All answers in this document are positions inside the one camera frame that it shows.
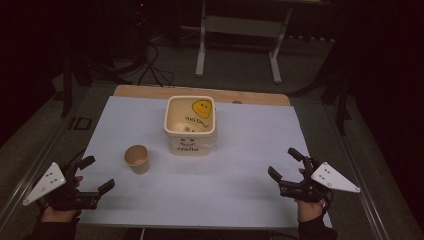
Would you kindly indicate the brown paper cup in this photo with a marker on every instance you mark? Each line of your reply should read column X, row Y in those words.
column 139, row 166

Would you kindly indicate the dark device with red light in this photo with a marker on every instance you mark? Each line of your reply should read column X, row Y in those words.
column 140, row 20

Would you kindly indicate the black rectangular floor bracket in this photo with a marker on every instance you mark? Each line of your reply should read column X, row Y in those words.
column 70, row 123

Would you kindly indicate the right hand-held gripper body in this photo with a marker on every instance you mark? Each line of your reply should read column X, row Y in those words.
column 333, row 180

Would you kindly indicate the person's left hand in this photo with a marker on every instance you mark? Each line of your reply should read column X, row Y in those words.
column 60, row 216

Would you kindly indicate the grey metal floor rail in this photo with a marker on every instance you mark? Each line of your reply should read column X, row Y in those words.
column 25, row 181
column 364, row 200

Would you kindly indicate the power strip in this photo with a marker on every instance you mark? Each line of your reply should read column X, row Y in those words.
column 311, row 38

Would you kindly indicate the black metal stand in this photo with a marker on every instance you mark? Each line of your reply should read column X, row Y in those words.
column 341, row 106

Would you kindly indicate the person's right hand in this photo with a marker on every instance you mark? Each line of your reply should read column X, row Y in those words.
column 310, row 210

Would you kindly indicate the white metal table frame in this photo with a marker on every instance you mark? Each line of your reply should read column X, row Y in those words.
column 200, row 50

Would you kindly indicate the cream square bin smiley print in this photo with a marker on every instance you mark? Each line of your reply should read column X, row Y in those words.
column 190, row 146

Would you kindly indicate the white table mat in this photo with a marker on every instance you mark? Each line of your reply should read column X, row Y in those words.
column 216, row 190

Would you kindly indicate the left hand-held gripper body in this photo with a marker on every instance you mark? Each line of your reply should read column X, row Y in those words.
column 50, row 181

